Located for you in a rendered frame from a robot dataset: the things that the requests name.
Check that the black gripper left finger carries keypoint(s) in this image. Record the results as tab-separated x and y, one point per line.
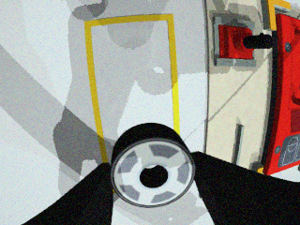
90	202

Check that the yellow rectangular outline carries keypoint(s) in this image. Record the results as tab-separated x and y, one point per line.
93	80

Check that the black wheel with grey hub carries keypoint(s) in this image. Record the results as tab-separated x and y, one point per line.
151	144

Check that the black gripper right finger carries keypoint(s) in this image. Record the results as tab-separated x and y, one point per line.
239	196

